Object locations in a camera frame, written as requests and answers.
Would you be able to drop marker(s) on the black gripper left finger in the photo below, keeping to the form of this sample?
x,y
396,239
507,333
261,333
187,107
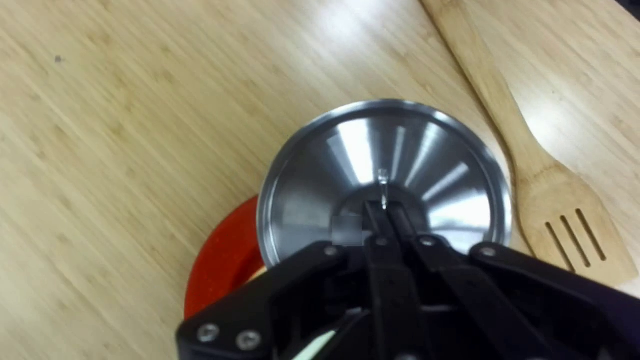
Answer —
x,y
301,307

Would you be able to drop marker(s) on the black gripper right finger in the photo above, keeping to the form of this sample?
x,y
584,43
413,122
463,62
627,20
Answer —
x,y
520,307

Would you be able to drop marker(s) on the steel pot lid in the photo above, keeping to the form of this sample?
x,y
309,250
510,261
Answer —
x,y
373,147

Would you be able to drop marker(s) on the red plate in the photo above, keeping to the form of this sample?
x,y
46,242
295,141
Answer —
x,y
222,266

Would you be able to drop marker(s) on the wooden slotted spatula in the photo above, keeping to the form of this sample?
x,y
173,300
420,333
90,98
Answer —
x,y
540,180

